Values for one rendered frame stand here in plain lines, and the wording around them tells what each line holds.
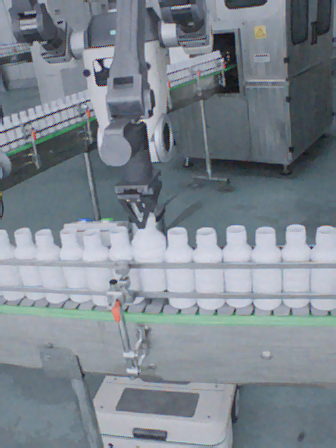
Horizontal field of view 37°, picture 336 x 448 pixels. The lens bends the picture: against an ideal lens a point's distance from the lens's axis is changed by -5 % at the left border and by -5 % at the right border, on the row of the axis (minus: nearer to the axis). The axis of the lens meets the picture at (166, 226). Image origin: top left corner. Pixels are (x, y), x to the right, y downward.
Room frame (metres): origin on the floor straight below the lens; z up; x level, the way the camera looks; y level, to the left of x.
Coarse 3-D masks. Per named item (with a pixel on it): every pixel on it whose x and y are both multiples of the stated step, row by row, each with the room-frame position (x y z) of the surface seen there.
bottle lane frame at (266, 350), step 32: (0, 320) 1.01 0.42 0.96; (32, 320) 0.99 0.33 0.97; (64, 320) 0.96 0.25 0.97; (96, 320) 0.94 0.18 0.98; (128, 320) 0.91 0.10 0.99; (160, 320) 0.90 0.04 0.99; (192, 320) 0.88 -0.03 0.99; (224, 320) 0.86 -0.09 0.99; (256, 320) 0.84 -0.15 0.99; (288, 320) 0.82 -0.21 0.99; (320, 320) 0.80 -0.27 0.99; (0, 352) 1.02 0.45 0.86; (32, 352) 0.99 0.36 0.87; (96, 352) 0.94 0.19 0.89; (160, 352) 0.90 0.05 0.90; (192, 352) 0.88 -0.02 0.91; (224, 352) 0.86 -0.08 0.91; (256, 352) 0.84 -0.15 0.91; (288, 352) 0.82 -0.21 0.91; (320, 352) 0.80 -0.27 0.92; (256, 384) 0.84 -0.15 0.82; (288, 384) 0.82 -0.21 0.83; (320, 384) 0.80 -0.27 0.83
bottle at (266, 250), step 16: (256, 240) 0.88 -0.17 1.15; (272, 240) 0.87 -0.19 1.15; (256, 256) 0.87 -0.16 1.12; (272, 256) 0.85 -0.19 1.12; (256, 272) 0.86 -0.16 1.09; (272, 272) 0.85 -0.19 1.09; (256, 288) 0.86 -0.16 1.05; (272, 288) 0.85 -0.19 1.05; (256, 304) 0.87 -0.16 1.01; (272, 304) 0.85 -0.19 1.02
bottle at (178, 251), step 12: (180, 228) 0.95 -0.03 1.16; (168, 240) 0.93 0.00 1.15; (180, 240) 0.91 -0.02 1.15; (168, 252) 0.92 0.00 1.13; (180, 252) 0.91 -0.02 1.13; (192, 252) 0.92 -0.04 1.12; (168, 276) 0.92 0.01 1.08; (180, 276) 0.90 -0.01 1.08; (192, 276) 0.91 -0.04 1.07; (168, 288) 0.92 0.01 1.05; (180, 288) 0.90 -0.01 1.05; (192, 288) 0.91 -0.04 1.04; (168, 300) 0.93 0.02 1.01; (180, 300) 0.90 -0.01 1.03; (192, 300) 0.91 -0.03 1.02
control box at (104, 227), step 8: (64, 224) 1.16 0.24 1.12; (72, 224) 1.15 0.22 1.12; (80, 224) 1.14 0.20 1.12; (88, 224) 1.14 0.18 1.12; (96, 224) 1.13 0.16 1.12; (104, 224) 1.12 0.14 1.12; (112, 224) 1.12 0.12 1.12; (120, 224) 1.13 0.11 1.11; (80, 232) 1.14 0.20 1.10; (104, 232) 1.12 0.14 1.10; (128, 232) 1.17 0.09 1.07; (80, 240) 1.13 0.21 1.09; (104, 240) 1.11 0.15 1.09
